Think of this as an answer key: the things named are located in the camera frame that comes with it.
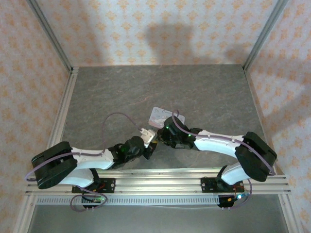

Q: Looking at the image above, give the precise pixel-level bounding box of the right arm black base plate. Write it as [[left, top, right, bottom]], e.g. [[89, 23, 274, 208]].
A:
[[201, 176, 245, 194]]

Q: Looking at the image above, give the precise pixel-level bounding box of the aluminium table side rail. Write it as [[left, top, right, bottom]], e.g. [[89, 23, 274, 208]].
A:
[[242, 65, 303, 233], [13, 67, 80, 233]]

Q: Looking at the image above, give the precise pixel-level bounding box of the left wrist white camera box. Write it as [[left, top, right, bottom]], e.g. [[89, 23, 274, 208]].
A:
[[140, 128, 156, 148]]

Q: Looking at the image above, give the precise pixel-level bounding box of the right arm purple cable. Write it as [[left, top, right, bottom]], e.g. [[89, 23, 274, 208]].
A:
[[171, 109, 276, 210]]

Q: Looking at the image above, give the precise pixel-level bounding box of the slotted grey cable duct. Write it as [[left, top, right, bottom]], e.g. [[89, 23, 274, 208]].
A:
[[35, 195, 221, 206]]

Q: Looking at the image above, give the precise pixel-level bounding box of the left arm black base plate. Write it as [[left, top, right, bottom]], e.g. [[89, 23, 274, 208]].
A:
[[71, 178, 116, 194]]

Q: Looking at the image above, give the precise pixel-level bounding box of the cartoon print tin box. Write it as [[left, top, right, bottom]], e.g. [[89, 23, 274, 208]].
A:
[[148, 106, 187, 129]]

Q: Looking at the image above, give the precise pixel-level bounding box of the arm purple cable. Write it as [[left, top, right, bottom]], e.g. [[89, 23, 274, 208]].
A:
[[25, 112, 144, 212], [171, 109, 276, 210]]

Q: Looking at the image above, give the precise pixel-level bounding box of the aluminium mounting rail beam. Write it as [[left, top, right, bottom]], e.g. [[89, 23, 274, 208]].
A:
[[25, 170, 292, 195]]

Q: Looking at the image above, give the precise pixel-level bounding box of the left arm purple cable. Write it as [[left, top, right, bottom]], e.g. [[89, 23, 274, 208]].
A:
[[25, 112, 144, 212]]

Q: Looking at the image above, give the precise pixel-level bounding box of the aluminium frame post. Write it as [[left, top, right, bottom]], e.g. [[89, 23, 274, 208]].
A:
[[242, 0, 290, 71], [26, 0, 74, 71]]

